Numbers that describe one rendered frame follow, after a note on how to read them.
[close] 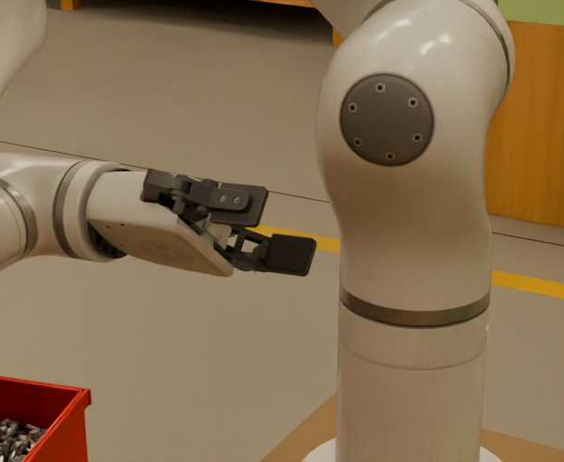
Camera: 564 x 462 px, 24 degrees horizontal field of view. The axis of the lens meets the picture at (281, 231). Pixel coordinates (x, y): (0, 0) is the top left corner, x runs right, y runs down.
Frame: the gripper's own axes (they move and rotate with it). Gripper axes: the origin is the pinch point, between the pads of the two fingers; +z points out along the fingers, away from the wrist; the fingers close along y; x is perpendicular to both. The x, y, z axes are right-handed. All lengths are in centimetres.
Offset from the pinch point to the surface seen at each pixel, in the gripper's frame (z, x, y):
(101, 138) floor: -243, 132, -267
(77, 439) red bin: -30.6, -14.6, -25.9
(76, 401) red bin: -30.0, -11.5, -22.8
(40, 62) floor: -323, 185, -308
